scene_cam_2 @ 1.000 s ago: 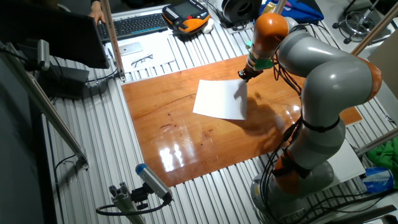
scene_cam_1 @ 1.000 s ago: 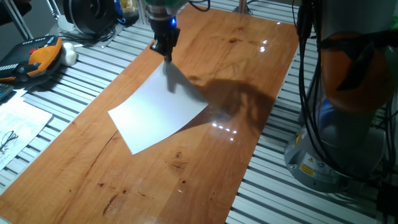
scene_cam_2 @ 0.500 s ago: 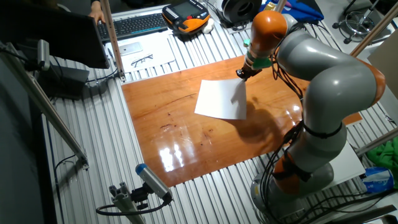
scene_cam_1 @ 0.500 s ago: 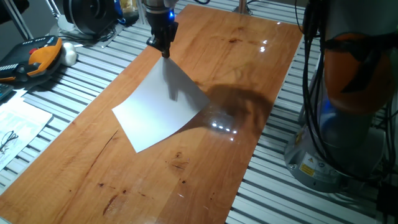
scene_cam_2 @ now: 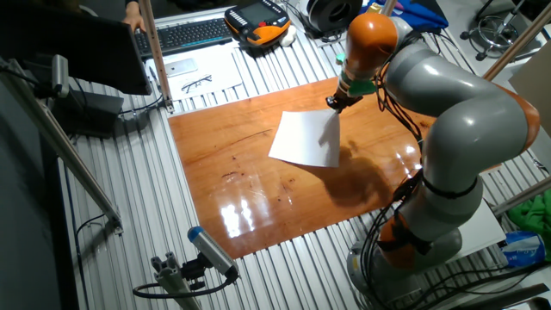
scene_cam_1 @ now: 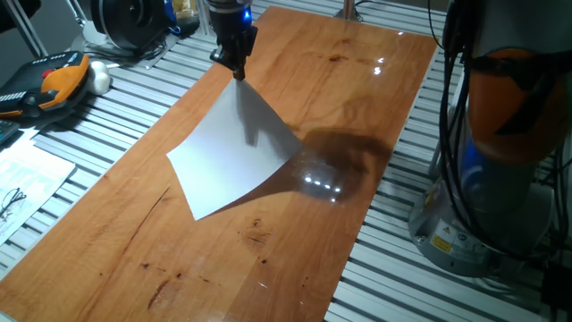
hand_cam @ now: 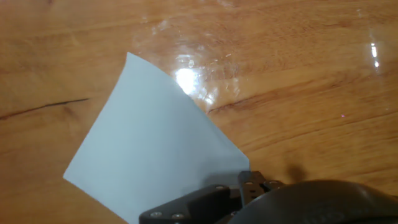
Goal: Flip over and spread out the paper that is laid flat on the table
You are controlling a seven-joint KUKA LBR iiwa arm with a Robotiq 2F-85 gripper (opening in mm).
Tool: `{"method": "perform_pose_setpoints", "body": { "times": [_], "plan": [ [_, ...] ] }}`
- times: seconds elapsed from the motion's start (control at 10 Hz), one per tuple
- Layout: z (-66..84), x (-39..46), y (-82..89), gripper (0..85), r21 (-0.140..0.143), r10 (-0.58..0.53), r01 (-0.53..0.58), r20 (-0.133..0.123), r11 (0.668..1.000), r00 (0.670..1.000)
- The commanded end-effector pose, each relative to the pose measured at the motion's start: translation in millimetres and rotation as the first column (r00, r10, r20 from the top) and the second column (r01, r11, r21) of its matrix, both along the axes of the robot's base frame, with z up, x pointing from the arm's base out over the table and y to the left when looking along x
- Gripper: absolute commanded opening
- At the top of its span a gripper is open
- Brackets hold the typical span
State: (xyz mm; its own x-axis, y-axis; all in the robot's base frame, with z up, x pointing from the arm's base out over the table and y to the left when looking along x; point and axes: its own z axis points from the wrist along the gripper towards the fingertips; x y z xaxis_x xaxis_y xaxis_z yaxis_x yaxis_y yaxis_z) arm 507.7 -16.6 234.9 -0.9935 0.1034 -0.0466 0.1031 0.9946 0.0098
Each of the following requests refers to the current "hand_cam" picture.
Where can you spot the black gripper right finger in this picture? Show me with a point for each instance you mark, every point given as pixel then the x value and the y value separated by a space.
pixel 252 185

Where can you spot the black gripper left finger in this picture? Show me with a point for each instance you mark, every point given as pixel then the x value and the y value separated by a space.
pixel 192 208

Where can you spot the wooden board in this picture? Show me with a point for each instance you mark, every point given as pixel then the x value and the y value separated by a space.
pixel 311 93

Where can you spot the white paper sheet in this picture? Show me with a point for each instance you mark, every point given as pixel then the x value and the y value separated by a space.
pixel 149 140

